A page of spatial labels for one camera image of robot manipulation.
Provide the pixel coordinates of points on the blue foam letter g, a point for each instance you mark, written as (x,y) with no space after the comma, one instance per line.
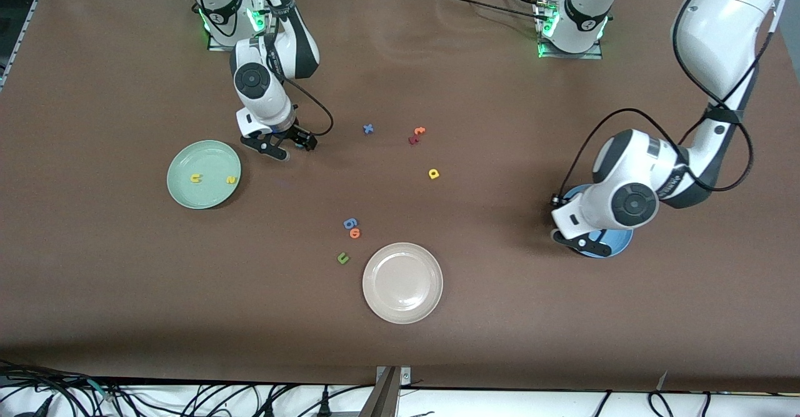
(345,222)

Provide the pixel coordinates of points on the beige plastic plate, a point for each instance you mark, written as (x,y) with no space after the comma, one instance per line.
(402,282)

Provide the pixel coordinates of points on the green foam letter u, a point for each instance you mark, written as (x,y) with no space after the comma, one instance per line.
(340,261)

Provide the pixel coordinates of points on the light green plastic plate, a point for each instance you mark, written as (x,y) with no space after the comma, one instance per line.
(204,192)

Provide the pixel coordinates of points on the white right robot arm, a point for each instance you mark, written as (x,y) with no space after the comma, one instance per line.
(262,101)

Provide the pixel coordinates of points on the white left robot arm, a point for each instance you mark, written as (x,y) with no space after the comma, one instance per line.
(719,29)

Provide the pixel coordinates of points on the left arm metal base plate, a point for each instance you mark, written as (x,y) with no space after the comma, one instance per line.
(569,56)

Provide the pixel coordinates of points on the black power plug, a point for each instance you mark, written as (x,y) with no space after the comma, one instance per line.
(324,404)

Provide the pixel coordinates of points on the brown table mat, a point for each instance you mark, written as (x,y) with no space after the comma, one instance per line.
(125,279)

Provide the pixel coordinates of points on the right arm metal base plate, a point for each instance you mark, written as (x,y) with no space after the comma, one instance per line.
(215,47)

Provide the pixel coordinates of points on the blue plastic plate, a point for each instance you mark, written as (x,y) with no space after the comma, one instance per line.
(622,242)

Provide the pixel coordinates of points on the yellow foam letter d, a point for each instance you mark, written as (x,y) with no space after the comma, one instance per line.
(430,174)

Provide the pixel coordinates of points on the aluminium frame rail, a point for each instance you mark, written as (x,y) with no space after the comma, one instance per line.
(25,26)

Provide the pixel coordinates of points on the grey metal table bracket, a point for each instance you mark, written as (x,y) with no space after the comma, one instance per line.
(386,398)

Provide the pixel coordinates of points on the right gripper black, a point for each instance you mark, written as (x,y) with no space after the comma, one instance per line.
(296,134)

